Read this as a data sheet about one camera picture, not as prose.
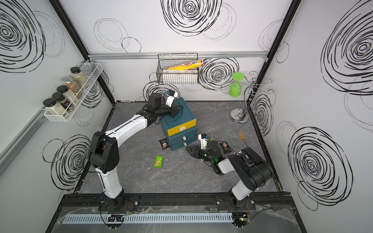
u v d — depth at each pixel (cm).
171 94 76
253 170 46
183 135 86
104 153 49
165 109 76
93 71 92
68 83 69
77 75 75
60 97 64
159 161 87
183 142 91
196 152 79
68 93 68
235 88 95
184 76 87
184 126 81
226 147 93
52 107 61
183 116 87
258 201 74
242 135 99
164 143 94
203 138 82
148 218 96
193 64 86
